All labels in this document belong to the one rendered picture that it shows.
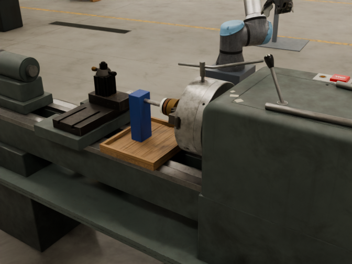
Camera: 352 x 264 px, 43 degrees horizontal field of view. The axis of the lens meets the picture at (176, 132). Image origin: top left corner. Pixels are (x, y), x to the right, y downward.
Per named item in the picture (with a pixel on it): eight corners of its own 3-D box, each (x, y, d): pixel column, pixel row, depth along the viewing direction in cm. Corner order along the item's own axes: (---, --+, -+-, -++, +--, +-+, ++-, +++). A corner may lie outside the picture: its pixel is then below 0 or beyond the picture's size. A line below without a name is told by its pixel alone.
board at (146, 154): (198, 136, 211) (198, 129, 210) (153, 171, 185) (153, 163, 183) (148, 122, 226) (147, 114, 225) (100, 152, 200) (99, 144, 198)
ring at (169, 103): (190, 97, 188) (172, 92, 192) (178, 105, 181) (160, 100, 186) (190, 117, 192) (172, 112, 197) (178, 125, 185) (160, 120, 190)
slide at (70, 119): (140, 104, 232) (139, 96, 230) (80, 136, 200) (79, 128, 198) (113, 97, 241) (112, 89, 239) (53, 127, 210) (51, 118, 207)
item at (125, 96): (133, 104, 221) (132, 95, 218) (120, 111, 213) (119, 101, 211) (102, 96, 231) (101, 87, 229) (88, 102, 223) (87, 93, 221)
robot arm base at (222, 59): (223, 61, 238) (224, 42, 234) (249, 65, 231) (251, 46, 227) (210, 68, 227) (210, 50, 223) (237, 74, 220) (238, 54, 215)
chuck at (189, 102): (232, 133, 198) (232, 68, 182) (195, 171, 177) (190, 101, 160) (214, 128, 203) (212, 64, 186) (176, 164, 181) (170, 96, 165)
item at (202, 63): (199, 89, 174) (198, 62, 168) (201, 86, 176) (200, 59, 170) (204, 89, 174) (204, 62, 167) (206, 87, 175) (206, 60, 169)
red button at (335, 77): (349, 81, 168) (350, 76, 167) (345, 86, 164) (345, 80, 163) (333, 78, 171) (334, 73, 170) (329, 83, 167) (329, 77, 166)
